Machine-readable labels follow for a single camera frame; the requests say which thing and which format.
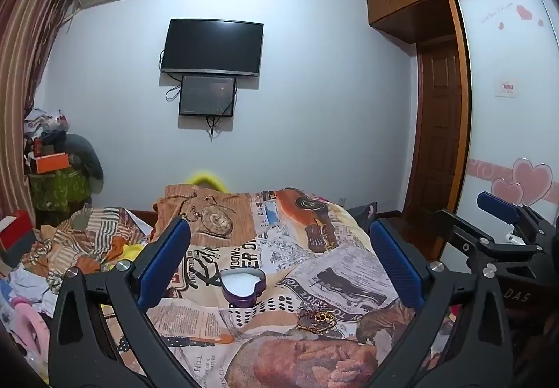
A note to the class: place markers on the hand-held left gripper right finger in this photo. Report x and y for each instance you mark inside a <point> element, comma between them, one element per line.
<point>395,263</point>

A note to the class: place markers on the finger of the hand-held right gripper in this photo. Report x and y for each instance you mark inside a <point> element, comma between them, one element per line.
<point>463,235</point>
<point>498,207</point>

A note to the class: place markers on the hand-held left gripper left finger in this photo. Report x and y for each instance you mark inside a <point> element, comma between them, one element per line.
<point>163,265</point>

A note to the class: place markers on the purple heart-shaped tin box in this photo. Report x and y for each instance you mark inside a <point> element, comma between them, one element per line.
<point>242,285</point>

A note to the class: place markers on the yellow cloth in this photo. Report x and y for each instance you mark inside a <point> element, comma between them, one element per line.
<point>129,252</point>

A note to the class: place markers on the striped orange blanket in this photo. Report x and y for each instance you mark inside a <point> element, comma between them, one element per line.
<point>78,239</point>

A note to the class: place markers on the yellow round object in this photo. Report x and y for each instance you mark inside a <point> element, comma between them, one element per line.
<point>205,179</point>

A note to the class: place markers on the newspaper print blanket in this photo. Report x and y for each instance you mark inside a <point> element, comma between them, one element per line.
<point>284,239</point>

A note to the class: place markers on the green patterned cloth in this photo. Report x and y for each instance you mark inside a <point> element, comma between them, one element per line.
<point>56,191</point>

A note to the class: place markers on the pink cloth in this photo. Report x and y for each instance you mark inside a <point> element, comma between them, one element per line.
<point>26,327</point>

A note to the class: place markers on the orange box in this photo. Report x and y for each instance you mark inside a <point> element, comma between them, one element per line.
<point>52,163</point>

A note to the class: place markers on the red box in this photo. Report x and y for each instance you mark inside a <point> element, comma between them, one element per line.
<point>15,235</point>

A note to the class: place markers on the pile of clothes and bags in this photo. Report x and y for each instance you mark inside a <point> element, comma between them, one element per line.
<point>43,124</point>

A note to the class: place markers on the striped brown curtain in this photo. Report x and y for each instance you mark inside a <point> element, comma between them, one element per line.
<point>26,65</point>

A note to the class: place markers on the white wall sticker label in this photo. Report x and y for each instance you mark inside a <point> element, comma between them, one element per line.
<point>506,87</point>

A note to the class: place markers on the small black wall monitor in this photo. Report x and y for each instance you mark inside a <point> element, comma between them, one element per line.
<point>206,94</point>

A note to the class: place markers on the black wall television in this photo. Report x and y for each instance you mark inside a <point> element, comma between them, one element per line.
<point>212,46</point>

